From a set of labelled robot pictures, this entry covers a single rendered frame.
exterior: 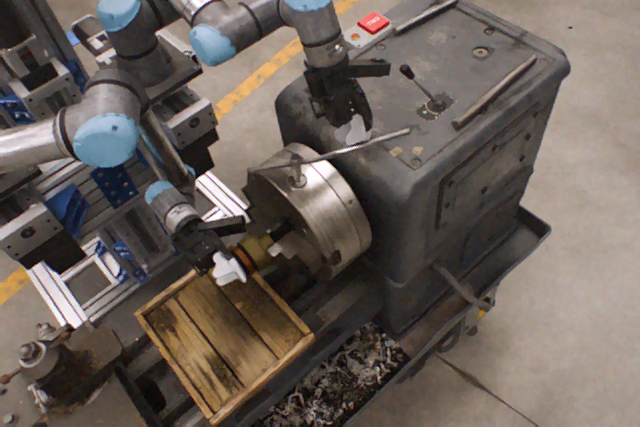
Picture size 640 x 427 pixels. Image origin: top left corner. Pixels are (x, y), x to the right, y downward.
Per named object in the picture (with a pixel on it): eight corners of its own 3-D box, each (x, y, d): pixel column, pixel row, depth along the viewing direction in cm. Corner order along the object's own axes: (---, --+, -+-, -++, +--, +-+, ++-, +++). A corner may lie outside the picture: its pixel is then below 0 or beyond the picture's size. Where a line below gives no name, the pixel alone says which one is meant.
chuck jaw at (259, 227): (286, 208, 134) (261, 166, 131) (295, 210, 130) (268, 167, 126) (249, 235, 131) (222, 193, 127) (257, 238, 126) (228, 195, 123)
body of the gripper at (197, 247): (203, 280, 130) (176, 247, 136) (233, 257, 133) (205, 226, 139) (194, 264, 124) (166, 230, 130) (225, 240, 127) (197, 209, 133)
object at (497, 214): (414, 224, 256) (423, 82, 187) (499, 294, 232) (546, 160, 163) (314, 308, 236) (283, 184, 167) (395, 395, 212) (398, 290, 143)
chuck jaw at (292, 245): (302, 219, 129) (336, 247, 122) (307, 233, 133) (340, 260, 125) (265, 248, 126) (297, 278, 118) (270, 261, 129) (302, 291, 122)
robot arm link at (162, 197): (175, 192, 148) (165, 172, 141) (198, 217, 142) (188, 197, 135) (149, 209, 145) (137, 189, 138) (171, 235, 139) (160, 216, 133)
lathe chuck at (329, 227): (281, 198, 155) (268, 126, 128) (359, 277, 142) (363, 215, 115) (255, 217, 152) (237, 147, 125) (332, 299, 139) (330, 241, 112)
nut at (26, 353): (37, 340, 113) (28, 333, 111) (45, 354, 111) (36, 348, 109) (19, 353, 112) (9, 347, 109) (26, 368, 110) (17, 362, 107)
